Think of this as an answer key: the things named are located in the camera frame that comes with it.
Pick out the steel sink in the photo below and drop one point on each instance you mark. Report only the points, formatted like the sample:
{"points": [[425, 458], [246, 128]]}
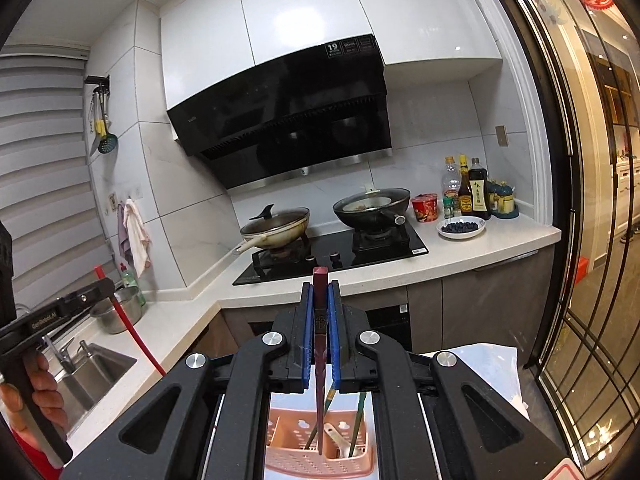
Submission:
{"points": [[95, 380]]}

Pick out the clear oil bottle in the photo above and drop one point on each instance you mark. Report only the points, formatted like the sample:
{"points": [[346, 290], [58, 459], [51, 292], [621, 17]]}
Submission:
{"points": [[451, 180]]}

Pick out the yellow cap sauce bottle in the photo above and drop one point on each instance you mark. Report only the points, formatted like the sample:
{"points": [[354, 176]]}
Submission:
{"points": [[465, 195]]}

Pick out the small green cap jar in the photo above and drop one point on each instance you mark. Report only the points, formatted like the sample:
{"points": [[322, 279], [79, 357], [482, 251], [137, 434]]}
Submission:
{"points": [[449, 208]]}

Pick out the white wall cabinet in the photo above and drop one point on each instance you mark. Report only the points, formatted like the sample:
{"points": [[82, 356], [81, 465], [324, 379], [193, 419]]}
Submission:
{"points": [[310, 10]]}

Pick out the large dark sauce bottle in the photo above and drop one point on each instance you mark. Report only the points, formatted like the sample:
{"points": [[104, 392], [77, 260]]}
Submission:
{"points": [[480, 195]]}

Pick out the glass sliding door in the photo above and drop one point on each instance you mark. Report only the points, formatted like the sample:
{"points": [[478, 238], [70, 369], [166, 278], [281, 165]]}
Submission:
{"points": [[590, 210]]}

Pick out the black built-in appliance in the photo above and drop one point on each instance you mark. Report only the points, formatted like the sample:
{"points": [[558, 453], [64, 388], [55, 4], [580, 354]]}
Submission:
{"points": [[390, 327]]}

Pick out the red box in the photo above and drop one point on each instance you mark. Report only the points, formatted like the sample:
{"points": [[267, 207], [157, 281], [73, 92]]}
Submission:
{"points": [[581, 270]]}

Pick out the chrome faucet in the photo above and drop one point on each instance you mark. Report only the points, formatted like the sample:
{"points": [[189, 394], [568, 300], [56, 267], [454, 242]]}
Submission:
{"points": [[62, 355]]}

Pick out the black wok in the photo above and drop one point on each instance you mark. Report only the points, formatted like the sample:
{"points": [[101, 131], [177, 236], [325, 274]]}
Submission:
{"points": [[370, 220]]}

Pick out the black wall hook rack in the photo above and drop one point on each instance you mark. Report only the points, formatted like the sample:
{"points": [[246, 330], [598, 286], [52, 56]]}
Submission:
{"points": [[97, 81]]}

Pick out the person's left forearm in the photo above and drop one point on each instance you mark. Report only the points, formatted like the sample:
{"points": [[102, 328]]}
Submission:
{"points": [[30, 460]]}

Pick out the pink perforated utensil holder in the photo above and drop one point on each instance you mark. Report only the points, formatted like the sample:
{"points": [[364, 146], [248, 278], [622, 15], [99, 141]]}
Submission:
{"points": [[290, 460]]}

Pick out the blue condiment jar set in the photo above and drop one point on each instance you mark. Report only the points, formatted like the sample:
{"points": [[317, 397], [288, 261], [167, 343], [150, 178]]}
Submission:
{"points": [[504, 202]]}

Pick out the teal slotted ladle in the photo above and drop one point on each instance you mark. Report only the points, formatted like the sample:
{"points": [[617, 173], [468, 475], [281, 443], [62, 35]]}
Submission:
{"points": [[107, 144]]}

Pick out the purple towel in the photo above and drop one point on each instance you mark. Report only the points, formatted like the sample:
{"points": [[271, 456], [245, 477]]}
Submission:
{"points": [[122, 235]]}

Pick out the blue spotted tablecloth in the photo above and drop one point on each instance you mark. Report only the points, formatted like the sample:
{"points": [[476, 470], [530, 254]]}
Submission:
{"points": [[480, 365]]}

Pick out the person's left hand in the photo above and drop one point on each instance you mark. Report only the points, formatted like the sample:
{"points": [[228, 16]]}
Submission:
{"points": [[45, 380]]}

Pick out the green dish soap bottle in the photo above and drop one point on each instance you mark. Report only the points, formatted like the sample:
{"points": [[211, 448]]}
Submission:
{"points": [[134, 285]]}

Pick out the wall socket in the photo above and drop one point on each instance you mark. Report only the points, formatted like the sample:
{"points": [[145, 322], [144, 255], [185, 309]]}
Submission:
{"points": [[501, 135]]}

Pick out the dark purple chopstick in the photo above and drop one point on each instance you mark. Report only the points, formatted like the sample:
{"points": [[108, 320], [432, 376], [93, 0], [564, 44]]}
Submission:
{"points": [[320, 325]]}

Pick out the white window blind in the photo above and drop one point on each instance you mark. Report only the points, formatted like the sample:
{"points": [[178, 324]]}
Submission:
{"points": [[40, 160]]}

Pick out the white sideboard cabinet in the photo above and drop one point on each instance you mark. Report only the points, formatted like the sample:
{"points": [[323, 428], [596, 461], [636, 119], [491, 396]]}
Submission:
{"points": [[629, 195]]}

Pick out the cream frying pan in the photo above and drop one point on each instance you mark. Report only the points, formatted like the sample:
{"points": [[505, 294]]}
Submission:
{"points": [[280, 240]]}

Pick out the red chopstick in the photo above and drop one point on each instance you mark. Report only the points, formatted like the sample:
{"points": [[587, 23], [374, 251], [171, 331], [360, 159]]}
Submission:
{"points": [[135, 332]]}

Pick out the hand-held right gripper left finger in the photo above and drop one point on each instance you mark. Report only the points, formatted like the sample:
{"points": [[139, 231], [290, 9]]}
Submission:
{"points": [[306, 340]]}

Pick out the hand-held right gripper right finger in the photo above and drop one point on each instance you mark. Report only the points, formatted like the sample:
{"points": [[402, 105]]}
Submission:
{"points": [[334, 340]]}

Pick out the white plate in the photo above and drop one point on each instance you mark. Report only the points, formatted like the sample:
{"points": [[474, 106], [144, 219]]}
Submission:
{"points": [[461, 227]]}

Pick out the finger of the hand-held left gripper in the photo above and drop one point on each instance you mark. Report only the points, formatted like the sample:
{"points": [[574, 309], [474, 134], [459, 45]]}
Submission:
{"points": [[85, 296]]}

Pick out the white pink towel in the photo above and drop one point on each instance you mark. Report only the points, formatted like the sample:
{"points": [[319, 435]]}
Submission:
{"points": [[137, 235]]}

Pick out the black range hood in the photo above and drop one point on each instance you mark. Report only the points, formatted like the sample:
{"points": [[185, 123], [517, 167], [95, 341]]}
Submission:
{"points": [[280, 125]]}

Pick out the steel pot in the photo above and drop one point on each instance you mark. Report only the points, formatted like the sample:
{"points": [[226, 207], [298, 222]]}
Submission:
{"points": [[112, 315]]}

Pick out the glass pan lid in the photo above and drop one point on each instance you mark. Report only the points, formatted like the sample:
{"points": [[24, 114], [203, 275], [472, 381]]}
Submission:
{"points": [[277, 220]]}

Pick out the yellow hanging utensil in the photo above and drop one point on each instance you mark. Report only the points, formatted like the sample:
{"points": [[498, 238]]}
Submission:
{"points": [[101, 127]]}

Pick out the red instant noodle cup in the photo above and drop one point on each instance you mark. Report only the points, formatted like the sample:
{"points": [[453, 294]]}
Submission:
{"points": [[425, 210]]}

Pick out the black gas stove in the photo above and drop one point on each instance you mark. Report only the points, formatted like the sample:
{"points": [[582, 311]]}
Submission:
{"points": [[380, 255]]}

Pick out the white kitchen counter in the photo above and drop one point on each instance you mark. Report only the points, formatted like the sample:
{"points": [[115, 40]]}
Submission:
{"points": [[500, 250]]}

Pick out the white ceramic spoon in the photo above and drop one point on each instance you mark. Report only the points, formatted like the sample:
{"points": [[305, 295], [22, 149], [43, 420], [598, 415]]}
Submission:
{"points": [[336, 437]]}

